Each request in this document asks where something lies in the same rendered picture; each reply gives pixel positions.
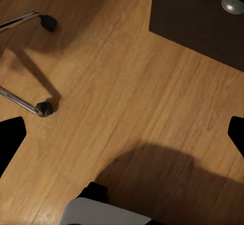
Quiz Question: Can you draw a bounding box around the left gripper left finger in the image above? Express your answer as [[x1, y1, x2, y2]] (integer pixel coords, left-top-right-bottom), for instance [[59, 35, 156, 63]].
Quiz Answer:
[[0, 116, 26, 177]]

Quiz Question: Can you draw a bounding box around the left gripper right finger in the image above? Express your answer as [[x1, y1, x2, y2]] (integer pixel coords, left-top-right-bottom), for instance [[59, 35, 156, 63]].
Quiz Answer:
[[228, 116, 244, 157]]

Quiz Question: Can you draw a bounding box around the swivel chair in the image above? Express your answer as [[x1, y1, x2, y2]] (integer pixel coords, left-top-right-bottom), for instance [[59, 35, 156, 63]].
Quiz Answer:
[[0, 9, 57, 117]]

